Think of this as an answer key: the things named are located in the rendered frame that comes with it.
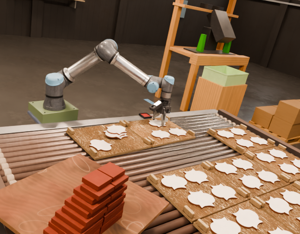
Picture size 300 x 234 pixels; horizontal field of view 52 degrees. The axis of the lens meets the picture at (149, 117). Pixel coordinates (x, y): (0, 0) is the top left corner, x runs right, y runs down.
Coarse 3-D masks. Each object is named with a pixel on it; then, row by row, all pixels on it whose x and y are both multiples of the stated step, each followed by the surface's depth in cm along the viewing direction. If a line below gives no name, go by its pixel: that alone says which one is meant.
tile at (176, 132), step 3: (171, 129) 221; (174, 129) 222; (177, 129) 223; (171, 132) 215; (174, 132) 217; (177, 132) 218; (180, 132) 219; (183, 132) 220; (174, 135) 214; (177, 135) 214; (180, 135) 215; (183, 135) 216
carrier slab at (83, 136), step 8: (80, 128) 195; (88, 128) 197; (96, 128) 200; (104, 128) 202; (72, 136) 183; (80, 136) 185; (88, 136) 187; (96, 136) 189; (104, 136) 191; (128, 136) 198; (136, 136) 200; (80, 144) 177; (88, 144) 178; (112, 144) 184; (120, 144) 186; (128, 144) 188; (136, 144) 190; (144, 144) 192; (88, 152) 171; (104, 152) 173; (112, 152) 175; (120, 152) 177; (128, 152) 181
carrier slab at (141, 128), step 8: (144, 120) 228; (160, 120) 235; (168, 120) 238; (128, 128) 211; (136, 128) 212; (144, 128) 215; (152, 128) 218; (160, 128) 221; (168, 128) 224; (144, 136) 203; (152, 136) 205; (176, 136) 213; (184, 136) 216; (192, 136) 219; (152, 144) 194; (160, 144) 198
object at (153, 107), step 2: (160, 100) 221; (162, 100) 221; (156, 102) 220; (158, 102) 220; (160, 102) 219; (162, 102) 219; (164, 102) 220; (154, 104) 219; (156, 104) 218; (158, 104) 218; (160, 104) 218; (162, 104) 220; (150, 106) 218; (152, 106) 216; (154, 106) 217; (156, 106) 216; (158, 106) 218; (160, 106) 219; (150, 108) 217; (152, 108) 216; (154, 108) 216; (156, 108) 217; (152, 110) 217; (154, 110) 217
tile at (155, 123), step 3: (150, 120) 228; (153, 120) 229; (156, 120) 231; (159, 120) 232; (150, 123) 223; (153, 123) 224; (156, 123) 225; (159, 123) 226; (165, 123) 228; (153, 126) 221; (156, 126) 222; (159, 126) 221; (165, 126) 225
